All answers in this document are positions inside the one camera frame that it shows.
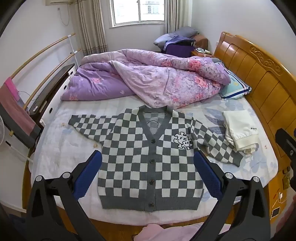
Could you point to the white folded pants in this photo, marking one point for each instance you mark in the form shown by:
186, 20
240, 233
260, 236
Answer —
242, 129

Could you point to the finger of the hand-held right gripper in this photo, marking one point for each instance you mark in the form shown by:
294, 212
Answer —
286, 143

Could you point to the dark purple cloth pile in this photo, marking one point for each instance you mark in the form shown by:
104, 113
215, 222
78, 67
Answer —
178, 48

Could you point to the pink grey towel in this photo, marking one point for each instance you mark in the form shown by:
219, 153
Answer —
20, 115

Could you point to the wooden nightstand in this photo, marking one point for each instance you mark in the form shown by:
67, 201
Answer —
202, 52

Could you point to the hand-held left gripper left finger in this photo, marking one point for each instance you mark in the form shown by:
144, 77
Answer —
86, 176

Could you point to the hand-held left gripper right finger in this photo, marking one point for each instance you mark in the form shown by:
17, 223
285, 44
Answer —
208, 176

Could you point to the purple floral quilt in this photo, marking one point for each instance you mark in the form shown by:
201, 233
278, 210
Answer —
161, 78

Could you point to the blue white pillow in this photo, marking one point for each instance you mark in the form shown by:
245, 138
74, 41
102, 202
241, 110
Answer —
235, 87

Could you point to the white fan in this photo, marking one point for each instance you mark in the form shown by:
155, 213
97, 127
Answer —
1, 132

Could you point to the wooden clothes rack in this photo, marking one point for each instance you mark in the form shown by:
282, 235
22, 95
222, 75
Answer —
72, 45

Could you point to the person's pink clothing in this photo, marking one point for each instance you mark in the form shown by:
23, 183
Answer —
161, 234

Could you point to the beige curtain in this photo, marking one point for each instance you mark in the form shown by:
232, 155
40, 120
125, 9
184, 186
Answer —
175, 16
90, 30

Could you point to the grey white checkered cardigan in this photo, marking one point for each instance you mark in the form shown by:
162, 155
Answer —
143, 162

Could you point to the white air conditioner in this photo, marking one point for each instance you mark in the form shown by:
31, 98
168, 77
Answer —
55, 1

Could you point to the window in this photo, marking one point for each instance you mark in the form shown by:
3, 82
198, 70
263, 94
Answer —
138, 11

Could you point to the wooden headboard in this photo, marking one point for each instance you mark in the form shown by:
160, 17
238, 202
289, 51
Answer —
266, 83

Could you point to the grey pillow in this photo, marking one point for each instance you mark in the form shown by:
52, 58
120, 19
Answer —
182, 32

